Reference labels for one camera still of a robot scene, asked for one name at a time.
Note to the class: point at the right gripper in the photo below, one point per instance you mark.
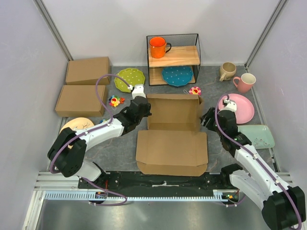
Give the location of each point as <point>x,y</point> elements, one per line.
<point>210,113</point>

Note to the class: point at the large cardboard box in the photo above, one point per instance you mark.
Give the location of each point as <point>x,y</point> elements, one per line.
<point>173,144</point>

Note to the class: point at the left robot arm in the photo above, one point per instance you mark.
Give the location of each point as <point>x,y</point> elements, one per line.
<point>68,151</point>

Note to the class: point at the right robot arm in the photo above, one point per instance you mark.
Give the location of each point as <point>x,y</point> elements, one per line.
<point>282,206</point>

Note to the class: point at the closed cardboard box rear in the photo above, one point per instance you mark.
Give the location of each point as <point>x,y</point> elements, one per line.
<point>87,71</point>

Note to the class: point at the closed cardboard box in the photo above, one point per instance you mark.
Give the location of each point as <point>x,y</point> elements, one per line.
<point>87,71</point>
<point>81,101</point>

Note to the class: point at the closed cardboard box front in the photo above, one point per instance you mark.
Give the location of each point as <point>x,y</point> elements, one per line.
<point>81,101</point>

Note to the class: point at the pink flower toy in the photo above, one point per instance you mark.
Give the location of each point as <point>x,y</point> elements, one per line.
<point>193,91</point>

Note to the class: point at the pink round plate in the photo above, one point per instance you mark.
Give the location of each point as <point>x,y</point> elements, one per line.
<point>242,107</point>

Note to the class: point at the pink mug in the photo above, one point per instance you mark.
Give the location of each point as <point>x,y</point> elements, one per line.
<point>245,82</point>

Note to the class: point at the beige ceramic mug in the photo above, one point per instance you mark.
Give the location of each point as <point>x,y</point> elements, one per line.
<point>227,71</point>

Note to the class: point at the blue dotted plate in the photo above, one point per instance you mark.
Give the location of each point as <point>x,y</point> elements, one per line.
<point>177,76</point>

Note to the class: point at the mint rectangular plate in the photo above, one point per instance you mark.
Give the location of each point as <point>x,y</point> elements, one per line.
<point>260,136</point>

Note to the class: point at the green dotted plate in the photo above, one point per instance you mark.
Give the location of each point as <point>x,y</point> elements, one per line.
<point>132,76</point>

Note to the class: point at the orange mug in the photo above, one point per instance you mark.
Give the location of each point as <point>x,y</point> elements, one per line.
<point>159,47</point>

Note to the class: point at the beige bird plate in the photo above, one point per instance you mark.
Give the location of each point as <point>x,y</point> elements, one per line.
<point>78,124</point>

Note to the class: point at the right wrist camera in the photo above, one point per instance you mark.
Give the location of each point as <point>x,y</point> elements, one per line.
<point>228,104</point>

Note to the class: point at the black wire wooden shelf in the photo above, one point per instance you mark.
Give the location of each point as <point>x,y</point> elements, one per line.
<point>181,50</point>

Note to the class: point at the grey cable duct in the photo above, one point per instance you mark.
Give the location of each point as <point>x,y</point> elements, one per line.
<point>93,195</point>

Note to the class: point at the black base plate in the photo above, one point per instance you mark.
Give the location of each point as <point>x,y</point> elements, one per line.
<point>131,182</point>

